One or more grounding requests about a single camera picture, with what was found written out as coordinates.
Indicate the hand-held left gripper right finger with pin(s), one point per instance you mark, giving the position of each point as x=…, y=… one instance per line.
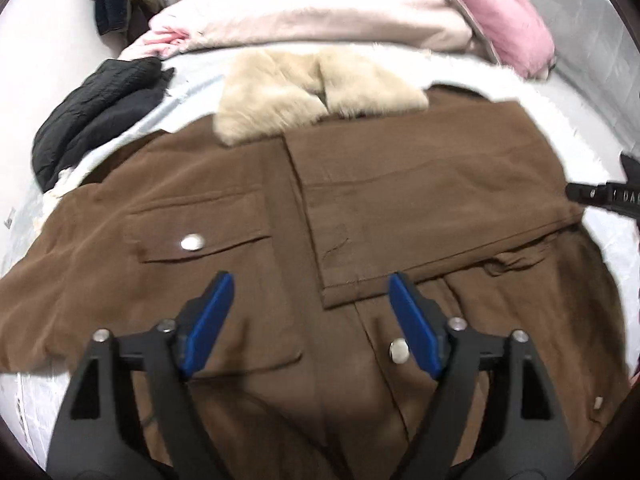
x=415, y=325

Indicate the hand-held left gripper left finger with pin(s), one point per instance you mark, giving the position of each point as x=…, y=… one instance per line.
x=210, y=320

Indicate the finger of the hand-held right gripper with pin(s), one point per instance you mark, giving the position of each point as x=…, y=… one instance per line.
x=620, y=195

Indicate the brown coat with fur collar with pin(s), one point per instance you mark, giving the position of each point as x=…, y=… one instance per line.
x=320, y=200

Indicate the light blue checked blanket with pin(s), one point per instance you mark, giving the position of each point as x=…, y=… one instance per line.
x=550, y=110

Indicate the grey quilted cushion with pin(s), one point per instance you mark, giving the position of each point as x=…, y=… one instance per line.
x=575, y=20

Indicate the pink pillow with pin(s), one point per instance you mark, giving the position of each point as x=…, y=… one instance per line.
x=505, y=20

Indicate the black folded garment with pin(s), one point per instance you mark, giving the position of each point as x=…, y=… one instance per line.
x=100, y=110

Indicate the pink fleece blanket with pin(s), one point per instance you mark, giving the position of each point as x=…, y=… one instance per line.
x=160, y=40

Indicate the pale beige duvet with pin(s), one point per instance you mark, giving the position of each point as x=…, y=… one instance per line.
x=325, y=10

